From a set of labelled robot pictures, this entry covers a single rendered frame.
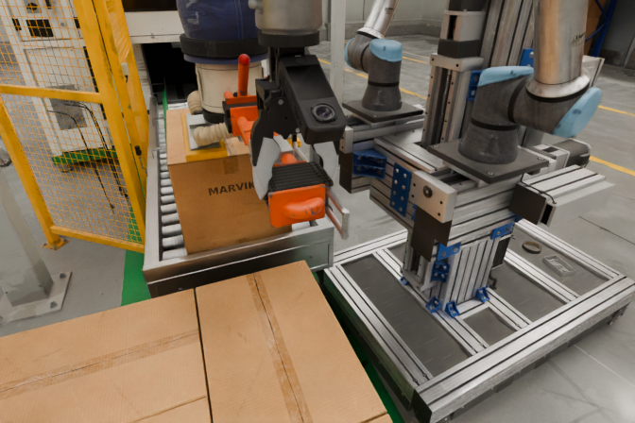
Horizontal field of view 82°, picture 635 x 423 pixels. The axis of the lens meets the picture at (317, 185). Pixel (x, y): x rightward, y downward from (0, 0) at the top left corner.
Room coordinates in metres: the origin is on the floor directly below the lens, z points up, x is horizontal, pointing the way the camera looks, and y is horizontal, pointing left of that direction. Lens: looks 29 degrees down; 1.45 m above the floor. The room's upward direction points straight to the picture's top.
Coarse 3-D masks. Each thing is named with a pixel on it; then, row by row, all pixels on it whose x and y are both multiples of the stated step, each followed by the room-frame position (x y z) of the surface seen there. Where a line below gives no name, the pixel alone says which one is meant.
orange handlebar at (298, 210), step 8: (224, 96) 0.91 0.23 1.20; (232, 96) 0.87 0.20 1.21; (240, 120) 0.70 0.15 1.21; (240, 128) 0.68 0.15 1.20; (248, 128) 0.64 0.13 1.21; (248, 136) 0.62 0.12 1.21; (248, 144) 0.60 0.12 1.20; (288, 160) 0.52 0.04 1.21; (296, 160) 0.52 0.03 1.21; (304, 200) 0.40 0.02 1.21; (312, 200) 0.40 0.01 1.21; (320, 200) 0.40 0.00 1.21; (288, 208) 0.38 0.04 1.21; (296, 208) 0.38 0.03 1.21; (304, 208) 0.38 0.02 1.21; (312, 208) 0.39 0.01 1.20; (320, 208) 0.40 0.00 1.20; (288, 216) 0.39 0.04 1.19; (296, 216) 0.38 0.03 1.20; (304, 216) 0.38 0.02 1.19
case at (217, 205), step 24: (168, 120) 1.47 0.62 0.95; (168, 144) 1.20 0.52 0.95; (240, 144) 1.20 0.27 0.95; (168, 168) 1.04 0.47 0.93; (192, 168) 1.07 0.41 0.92; (216, 168) 1.09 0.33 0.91; (240, 168) 1.12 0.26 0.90; (192, 192) 1.06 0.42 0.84; (216, 192) 1.09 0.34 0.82; (240, 192) 1.12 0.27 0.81; (192, 216) 1.06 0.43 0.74; (216, 216) 1.09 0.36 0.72; (240, 216) 1.11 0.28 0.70; (264, 216) 1.14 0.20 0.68; (192, 240) 1.05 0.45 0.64; (216, 240) 1.08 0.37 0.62; (240, 240) 1.11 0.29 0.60
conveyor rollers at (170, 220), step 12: (168, 108) 2.95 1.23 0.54; (180, 108) 2.98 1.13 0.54; (168, 180) 1.68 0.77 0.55; (168, 192) 1.59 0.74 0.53; (168, 204) 1.45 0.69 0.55; (168, 216) 1.35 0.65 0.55; (168, 228) 1.26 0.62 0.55; (180, 228) 1.27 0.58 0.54; (300, 228) 1.27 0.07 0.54; (168, 240) 1.18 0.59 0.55; (180, 240) 1.18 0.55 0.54; (168, 252) 1.10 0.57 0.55; (180, 252) 1.10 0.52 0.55
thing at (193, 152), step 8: (200, 112) 1.03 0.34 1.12; (184, 120) 1.05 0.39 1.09; (184, 128) 0.97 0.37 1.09; (184, 136) 0.92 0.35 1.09; (192, 136) 0.90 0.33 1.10; (184, 144) 0.86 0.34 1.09; (192, 144) 0.85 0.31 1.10; (216, 144) 0.85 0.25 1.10; (224, 144) 0.86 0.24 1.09; (184, 152) 0.82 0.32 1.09; (192, 152) 0.81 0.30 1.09; (200, 152) 0.81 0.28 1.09; (208, 152) 0.82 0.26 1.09; (216, 152) 0.82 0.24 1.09; (224, 152) 0.83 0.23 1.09; (192, 160) 0.80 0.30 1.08; (200, 160) 0.81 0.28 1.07
